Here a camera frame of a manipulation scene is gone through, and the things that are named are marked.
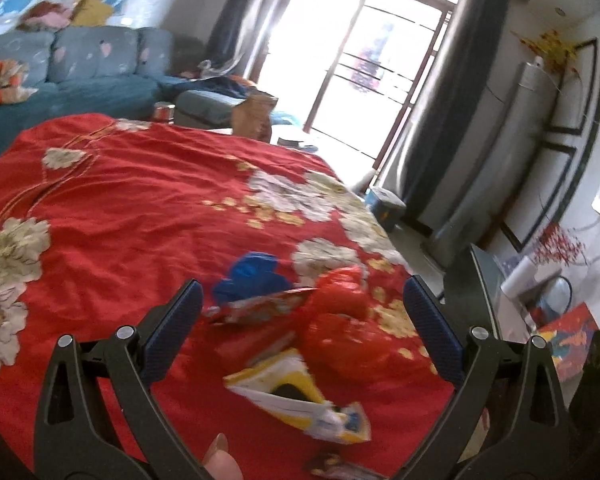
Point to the red snack wrapper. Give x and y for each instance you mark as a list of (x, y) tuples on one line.
[(260, 307)]

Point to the yellow pillow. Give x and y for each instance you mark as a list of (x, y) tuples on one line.
[(90, 10)]

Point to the glass top television cabinet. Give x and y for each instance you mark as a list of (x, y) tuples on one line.
[(485, 280)]

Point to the white coffee table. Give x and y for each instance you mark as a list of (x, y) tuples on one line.
[(292, 136)]

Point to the yellow white paper package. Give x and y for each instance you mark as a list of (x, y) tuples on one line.
[(295, 392)]

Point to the red plastic bag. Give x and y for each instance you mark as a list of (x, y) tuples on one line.
[(345, 330)]

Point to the grey standing air conditioner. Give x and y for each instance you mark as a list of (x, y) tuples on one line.
[(495, 160)]

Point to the orange patterned cloth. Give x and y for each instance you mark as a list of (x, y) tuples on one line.
[(2, 82)]

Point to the white vase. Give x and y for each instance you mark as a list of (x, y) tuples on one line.
[(522, 277)]

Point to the red floral blanket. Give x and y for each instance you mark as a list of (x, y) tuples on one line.
[(130, 210)]

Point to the pink red clothes pile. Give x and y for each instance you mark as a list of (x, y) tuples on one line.
[(45, 15)]

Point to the hanging laundry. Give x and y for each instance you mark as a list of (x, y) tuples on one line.
[(372, 60)]

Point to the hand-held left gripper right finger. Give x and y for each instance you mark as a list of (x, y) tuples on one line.
[(432, 330)]

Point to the yellow artificial flowers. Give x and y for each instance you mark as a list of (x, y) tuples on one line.
[(555, 47)]

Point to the blue fabric sofa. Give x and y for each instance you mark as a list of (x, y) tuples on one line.
[(90, 80)]

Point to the brown paper bag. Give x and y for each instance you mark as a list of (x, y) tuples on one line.
[(252, 115)]

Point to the dark grey long curtain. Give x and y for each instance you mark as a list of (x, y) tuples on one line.
[(460, 85)]

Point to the blue storage stool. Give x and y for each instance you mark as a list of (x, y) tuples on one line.
[(387, 207)]

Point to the blue plastic wrapper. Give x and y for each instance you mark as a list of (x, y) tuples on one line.
[(250, 275)]

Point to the glass sliding door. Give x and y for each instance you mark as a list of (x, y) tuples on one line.
[(330, 45)]

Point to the grey curtain beside sofa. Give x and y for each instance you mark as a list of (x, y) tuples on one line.
[(240, 15)]

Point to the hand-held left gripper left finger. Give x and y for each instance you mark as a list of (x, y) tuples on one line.
[(172, 332)]

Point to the person's left hand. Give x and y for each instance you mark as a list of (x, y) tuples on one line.
[(222, 462)]

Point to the red metal can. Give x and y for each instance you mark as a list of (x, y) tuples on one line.
[(164, 111)]

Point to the dark clothes heap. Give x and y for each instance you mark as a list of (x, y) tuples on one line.
[(225, 85)]

